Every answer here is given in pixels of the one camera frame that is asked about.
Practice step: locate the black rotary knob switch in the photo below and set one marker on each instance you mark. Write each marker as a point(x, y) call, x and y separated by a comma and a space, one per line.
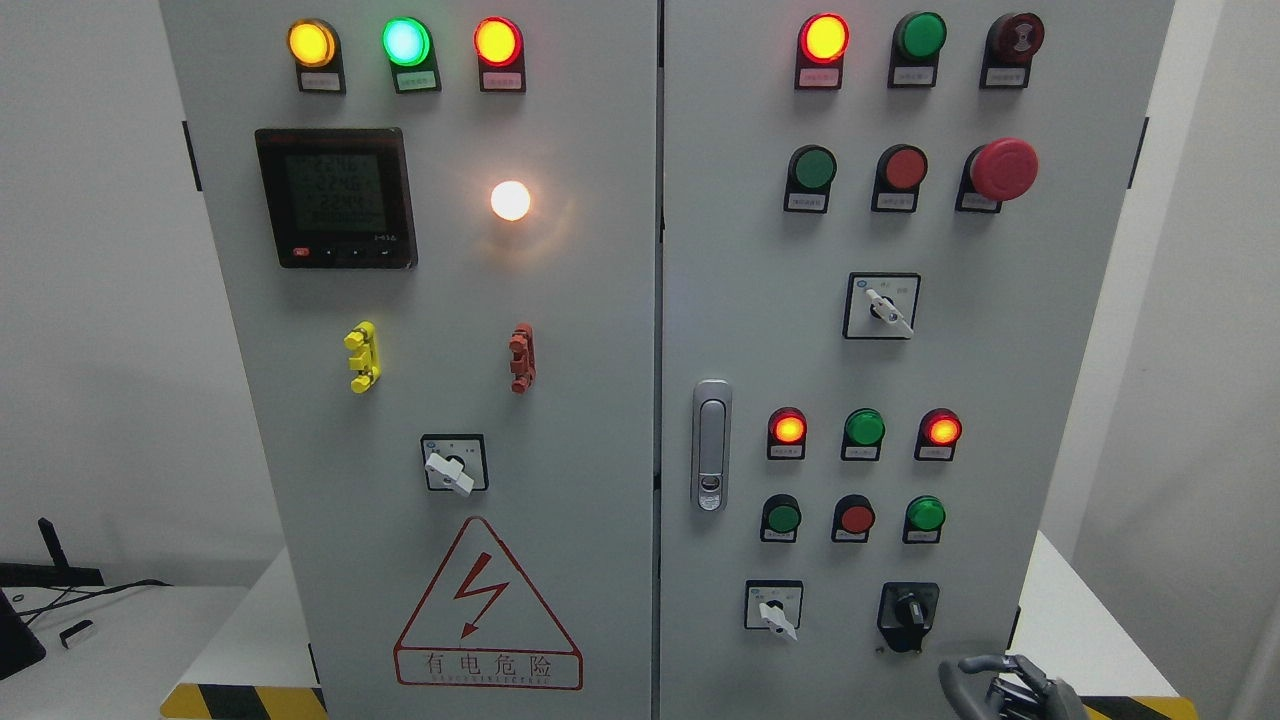
point(905, 615)

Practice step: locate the red terminal connector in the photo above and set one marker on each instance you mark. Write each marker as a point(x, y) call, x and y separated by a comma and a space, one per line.
point(522, 364)

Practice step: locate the yellow indicator light top left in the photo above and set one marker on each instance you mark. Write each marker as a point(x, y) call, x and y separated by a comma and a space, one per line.
point(315, 48)

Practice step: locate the red push button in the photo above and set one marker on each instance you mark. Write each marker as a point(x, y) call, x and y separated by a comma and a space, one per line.
point(852, 520)
point(900, 171)

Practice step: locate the green indicator light lower middle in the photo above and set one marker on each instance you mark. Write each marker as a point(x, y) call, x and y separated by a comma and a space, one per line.
point(863, 436)

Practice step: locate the white lit indicator lamp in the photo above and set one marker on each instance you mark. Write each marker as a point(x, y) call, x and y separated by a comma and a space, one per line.
point(510, 200)

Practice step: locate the red lit indicator top right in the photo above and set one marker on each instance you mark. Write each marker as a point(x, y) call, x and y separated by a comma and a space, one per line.
point(821, 46)

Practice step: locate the black digital power meter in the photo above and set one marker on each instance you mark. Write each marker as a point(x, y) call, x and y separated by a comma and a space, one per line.
point(338, 197)

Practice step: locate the green push button lower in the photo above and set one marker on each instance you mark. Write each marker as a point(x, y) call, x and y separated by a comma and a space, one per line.
point(781, 517)

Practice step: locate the red indicator light lower right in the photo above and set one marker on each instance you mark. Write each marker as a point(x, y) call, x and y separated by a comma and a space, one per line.
point(938, 434)

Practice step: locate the white selector switch left door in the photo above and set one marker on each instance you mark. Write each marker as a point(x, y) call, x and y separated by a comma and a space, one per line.
point(455, 463)

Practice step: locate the red emergency stop mushroom button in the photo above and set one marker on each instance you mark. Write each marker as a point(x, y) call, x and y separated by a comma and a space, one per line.
point(1000, 171)

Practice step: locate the silver door latch handle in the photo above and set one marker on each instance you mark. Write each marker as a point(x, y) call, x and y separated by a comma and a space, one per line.
point(710, 454)

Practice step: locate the red lit indicator light left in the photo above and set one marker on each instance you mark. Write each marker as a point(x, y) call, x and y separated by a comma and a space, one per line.
point(499, 46)

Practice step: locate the yellow terminal connector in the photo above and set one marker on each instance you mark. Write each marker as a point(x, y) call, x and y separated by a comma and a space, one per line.
point(364, 357)

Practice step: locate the white selector switch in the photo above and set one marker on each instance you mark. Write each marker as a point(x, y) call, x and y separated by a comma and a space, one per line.
point(773, 606)
point(881, 306)

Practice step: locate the red push button lower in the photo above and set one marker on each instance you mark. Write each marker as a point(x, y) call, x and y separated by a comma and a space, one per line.
point(852, 520)

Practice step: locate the white usb dongle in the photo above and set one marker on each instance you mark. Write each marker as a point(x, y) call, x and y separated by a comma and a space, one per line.
point(76, 633)

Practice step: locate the red push button upper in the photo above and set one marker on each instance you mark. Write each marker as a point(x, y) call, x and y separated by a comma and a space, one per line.
point(900, 171)

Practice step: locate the grey electrical control cabinet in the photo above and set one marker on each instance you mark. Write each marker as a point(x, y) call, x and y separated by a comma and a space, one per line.
point(655, 138)

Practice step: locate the red lit indicator lower left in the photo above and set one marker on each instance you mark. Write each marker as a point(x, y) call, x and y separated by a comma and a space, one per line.
point(786, 434)

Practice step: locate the green lit indicator light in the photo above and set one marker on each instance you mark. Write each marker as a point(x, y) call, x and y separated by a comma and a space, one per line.
point(410, 50)

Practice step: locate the green indicator light top right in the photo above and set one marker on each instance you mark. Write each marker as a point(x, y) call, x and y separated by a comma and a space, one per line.
point(915, 50)

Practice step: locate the red electrical hazard warning sticker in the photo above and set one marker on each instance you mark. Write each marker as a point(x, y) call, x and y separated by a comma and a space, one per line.
point(482, 623)

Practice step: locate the green illuminated button lower right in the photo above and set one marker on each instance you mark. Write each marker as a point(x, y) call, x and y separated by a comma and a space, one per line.
point(923, 520)

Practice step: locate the green push button upper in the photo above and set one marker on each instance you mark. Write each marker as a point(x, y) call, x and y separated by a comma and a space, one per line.
point(810, 174)

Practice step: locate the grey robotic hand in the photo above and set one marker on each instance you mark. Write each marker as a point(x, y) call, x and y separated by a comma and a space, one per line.
point(1019, 691)

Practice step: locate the white selector switch lower right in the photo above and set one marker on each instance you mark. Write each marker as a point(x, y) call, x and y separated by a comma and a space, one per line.
point(773, 606)

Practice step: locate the green push button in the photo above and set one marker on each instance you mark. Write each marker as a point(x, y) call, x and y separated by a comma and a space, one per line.
point(781, 517)
point(810, 174)

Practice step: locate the white selector switch upper right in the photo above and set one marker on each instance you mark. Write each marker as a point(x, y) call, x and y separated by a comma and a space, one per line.
point(881, 306)

